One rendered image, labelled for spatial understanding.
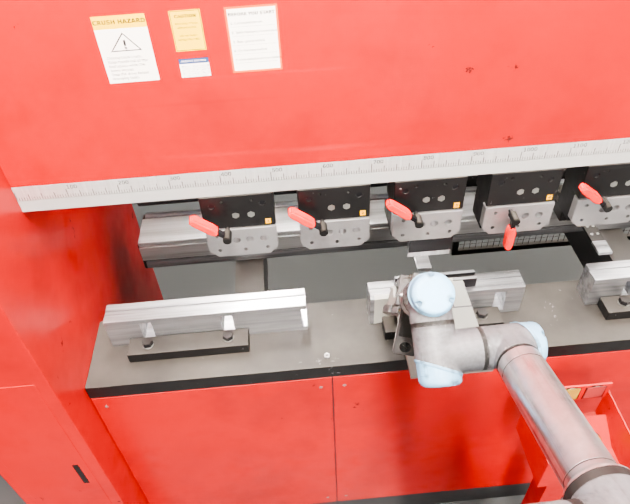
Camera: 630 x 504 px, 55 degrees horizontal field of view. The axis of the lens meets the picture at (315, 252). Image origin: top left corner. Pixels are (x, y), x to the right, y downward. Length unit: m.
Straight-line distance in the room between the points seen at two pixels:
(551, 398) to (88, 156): 0.89
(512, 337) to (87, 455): 1.07
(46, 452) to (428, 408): 0.97
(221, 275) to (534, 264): 1.51
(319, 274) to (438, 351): 1.90
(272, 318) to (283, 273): 1.40
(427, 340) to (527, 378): 0.17
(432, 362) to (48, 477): 1.10
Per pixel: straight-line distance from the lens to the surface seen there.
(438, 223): 1.33
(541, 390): 0.96
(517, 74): 1.17
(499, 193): 1.32
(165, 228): 1.74
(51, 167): 1.25
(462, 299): 1.48
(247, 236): 1.29
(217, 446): 1.79
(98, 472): 1.72
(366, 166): 1.20
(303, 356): 1.51
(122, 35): 1.07
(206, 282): 2.93
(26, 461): 1.70
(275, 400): 1.60
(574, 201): 1.43
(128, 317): 1.55
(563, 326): 1.65
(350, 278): 2.87
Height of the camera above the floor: 2.10
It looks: 44 degrees down
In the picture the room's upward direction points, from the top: 3 degrees counter-clockwise
